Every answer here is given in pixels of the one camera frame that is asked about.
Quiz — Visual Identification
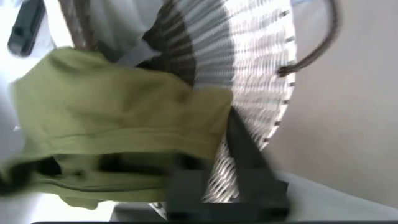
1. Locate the white laundry basket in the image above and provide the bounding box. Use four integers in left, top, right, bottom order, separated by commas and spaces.
57, 0, 340, 218

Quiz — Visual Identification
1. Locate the green shirt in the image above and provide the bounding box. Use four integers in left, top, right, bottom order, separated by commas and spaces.
0, 45, 234, 210

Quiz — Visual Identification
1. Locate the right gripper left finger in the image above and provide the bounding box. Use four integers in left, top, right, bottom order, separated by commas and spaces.
167, 169, 212, 207

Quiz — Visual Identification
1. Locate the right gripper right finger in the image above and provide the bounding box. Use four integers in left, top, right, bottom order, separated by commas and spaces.
226, 107, 289, 208

